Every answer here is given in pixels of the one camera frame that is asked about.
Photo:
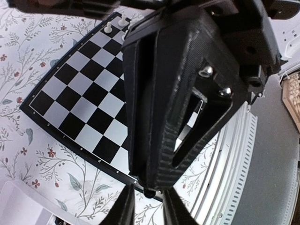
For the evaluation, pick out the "floral patterned table mat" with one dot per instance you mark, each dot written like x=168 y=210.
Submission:
x=29 y=46

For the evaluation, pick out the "black chess piece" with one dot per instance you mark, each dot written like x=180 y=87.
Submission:
x=149 y=193

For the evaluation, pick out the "aluminium front rail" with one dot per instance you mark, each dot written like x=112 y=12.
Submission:
x=253 y=175

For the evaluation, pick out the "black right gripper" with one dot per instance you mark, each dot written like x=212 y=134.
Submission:
x=239 y=51

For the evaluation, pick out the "white plastic tray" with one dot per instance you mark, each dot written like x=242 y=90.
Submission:
x=21 y=205

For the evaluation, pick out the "pile of black chess pieces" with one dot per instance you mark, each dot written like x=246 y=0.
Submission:
x=59 y=221

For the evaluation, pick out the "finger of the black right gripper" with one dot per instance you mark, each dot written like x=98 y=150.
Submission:
x=175 y=64

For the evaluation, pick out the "white chess piece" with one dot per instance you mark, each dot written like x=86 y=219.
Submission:
x=122 y=22
x=108 y=28
x=124 y=36

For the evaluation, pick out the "black and silver chessboard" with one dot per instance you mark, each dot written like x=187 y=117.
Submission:
x=81 y=102

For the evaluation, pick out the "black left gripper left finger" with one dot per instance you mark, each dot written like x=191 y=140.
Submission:
x=122 y=212

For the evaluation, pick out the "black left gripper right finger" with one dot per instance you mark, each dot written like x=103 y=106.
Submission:
x=174 y=210

